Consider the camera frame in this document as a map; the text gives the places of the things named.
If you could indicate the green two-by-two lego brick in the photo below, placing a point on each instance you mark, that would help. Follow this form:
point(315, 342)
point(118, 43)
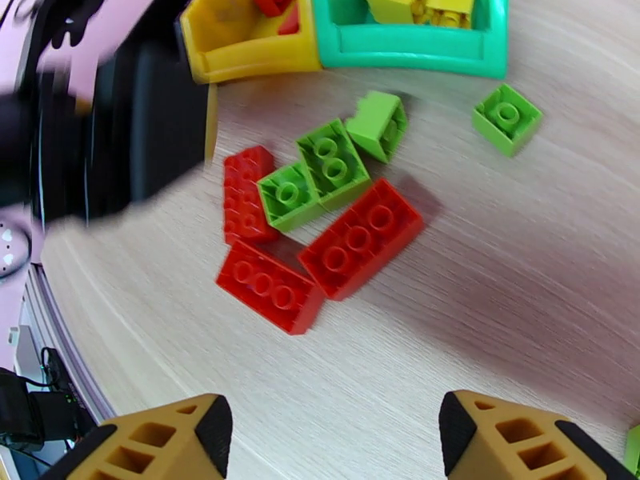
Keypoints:
point(507, 118)
point(289, 196)

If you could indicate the yellow lego brick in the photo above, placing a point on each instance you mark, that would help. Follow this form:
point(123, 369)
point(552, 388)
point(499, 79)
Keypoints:
point(432, 17)
point(390, 6)
point(452, 6)

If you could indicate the yellow plastic storage bin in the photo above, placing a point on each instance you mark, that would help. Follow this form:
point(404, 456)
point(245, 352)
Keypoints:
point(250, 58)

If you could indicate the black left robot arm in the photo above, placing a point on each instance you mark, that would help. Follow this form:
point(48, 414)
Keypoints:
point(15, 143)

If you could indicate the green two-by-four lego brick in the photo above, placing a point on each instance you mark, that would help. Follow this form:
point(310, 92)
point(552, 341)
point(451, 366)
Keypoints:
point(634, 448)

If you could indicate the black electronics box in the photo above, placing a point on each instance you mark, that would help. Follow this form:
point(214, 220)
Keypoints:
point(30, 413)

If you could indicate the red two-by-four lego brick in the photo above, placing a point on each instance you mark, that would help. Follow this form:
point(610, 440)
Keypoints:
point(247, 193)
point(360, 238)
point(265, 286)

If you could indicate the green two-by-three lego brick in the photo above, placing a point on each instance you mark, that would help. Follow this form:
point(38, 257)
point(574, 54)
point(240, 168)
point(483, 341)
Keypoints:
point(334, 166)

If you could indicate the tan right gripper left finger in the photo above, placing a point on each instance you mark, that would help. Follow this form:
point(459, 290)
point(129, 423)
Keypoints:
point(165, 443)

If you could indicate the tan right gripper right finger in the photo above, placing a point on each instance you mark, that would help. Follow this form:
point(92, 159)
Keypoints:
point(515, 443)

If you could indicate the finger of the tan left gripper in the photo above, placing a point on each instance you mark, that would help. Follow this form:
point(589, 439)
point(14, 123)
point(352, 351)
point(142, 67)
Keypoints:
point(211, 118)

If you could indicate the green plastic storage bin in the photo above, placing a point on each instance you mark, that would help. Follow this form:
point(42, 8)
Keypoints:
point(400, 48)

